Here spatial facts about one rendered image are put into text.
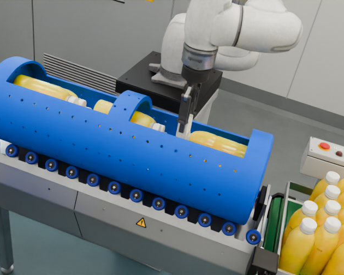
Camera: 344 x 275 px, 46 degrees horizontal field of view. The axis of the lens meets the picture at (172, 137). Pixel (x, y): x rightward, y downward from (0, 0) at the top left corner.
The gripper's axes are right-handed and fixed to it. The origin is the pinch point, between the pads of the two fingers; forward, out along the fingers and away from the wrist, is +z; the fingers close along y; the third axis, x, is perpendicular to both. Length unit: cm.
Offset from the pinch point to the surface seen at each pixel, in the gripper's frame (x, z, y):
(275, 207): 34.8, 30.3, -15.3
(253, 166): 22.3, -0.2, 8.4
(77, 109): -30.3, -0.3, 8.4
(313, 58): 50, 62, -267
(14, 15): -176, 51, -156
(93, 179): -23.3, 22.6, 9.8
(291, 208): 40, 30, -17
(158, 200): -1.6, 22.3, 9.4
